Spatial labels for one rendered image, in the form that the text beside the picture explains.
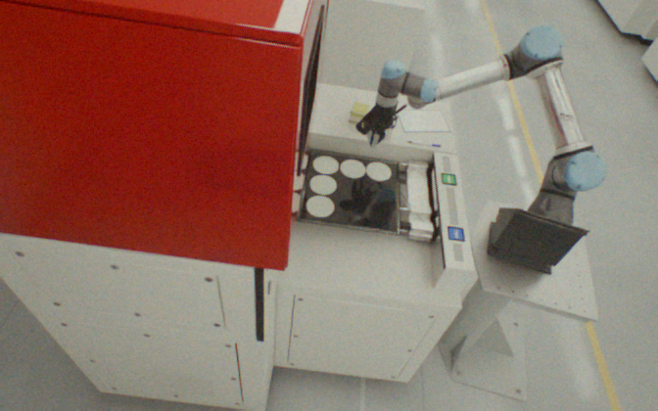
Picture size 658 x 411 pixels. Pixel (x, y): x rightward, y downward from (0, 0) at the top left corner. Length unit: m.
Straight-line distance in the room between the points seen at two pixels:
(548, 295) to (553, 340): 0.99
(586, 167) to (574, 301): 0.51
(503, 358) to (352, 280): 1.21
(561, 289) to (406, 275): 0.57
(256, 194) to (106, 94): 0.29
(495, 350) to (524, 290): 0.84
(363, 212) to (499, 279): 0.54
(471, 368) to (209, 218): 1.78
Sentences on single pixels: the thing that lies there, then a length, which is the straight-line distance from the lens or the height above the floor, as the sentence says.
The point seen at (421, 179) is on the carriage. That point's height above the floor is 0.88.
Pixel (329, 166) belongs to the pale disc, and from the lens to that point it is 1.73.
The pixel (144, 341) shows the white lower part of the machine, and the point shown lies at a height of 0.71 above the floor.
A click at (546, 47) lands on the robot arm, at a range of 1.56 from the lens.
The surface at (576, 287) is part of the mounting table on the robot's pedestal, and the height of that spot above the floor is 0.82.
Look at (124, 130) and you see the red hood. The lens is 0.81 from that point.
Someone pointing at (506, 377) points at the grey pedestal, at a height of 0.01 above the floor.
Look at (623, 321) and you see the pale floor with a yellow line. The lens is 3.04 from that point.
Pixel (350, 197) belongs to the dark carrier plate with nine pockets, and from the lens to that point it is 1.63.
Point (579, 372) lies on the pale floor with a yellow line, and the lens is 2.72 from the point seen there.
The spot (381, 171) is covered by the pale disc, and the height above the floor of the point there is 0.90.
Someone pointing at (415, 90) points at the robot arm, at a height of 1.30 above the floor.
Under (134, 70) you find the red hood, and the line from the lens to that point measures 0.72.
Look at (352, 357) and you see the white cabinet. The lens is 1.97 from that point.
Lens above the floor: 2.11
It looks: 48 degrees down
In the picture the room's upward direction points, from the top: 10 degrees clockwise
